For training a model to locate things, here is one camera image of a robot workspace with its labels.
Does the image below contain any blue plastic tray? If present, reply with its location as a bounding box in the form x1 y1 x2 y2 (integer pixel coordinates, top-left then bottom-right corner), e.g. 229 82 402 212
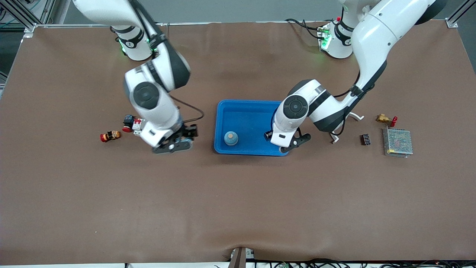
214 99 290 156

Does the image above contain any white curved plastic clip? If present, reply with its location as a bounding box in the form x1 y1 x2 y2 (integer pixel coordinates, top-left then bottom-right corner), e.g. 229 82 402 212
330 112 365 144

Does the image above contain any brown table mat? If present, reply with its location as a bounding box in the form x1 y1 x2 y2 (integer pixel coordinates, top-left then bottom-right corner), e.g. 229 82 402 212
0 20 476 265

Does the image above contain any red orange emergency stop button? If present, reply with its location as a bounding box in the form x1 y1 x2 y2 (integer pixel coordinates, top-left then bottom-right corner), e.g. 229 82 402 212
100 130 122 143

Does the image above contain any metal mesh power supply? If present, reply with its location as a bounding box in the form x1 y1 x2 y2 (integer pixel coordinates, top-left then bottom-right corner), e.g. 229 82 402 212
382 127 414 159

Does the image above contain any white circuit breaker red switch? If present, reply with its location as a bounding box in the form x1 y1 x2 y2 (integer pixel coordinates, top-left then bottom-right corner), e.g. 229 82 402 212
132 118 146 137

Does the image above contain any brass valve red handle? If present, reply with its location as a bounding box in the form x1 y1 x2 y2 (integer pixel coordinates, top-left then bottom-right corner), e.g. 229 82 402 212
376 114 398 127

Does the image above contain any black arm base cable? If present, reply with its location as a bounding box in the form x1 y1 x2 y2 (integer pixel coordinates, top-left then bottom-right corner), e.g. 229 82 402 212
284 18 324 39

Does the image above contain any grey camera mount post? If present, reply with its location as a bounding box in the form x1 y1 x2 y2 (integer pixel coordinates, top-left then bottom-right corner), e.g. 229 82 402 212
228 246 255 268

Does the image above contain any aluminium frame profile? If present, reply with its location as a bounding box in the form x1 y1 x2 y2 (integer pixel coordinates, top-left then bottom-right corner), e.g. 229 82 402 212
0 0 56 34
446 0 476 28

